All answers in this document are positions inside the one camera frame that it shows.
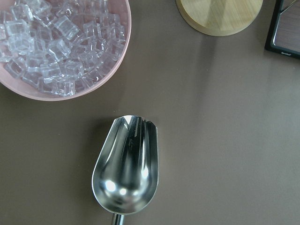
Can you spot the steel ice scoop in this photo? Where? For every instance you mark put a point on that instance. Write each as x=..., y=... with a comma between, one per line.
x=125, y=176

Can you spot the wooden glass stand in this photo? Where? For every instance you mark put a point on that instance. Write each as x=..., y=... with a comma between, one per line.
x=219, y=17

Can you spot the pink bowl of ice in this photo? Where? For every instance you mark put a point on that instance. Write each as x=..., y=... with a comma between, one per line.
x=53, y=50

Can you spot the black framed tray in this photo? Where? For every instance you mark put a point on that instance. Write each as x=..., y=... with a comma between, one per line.
x=284, y=31

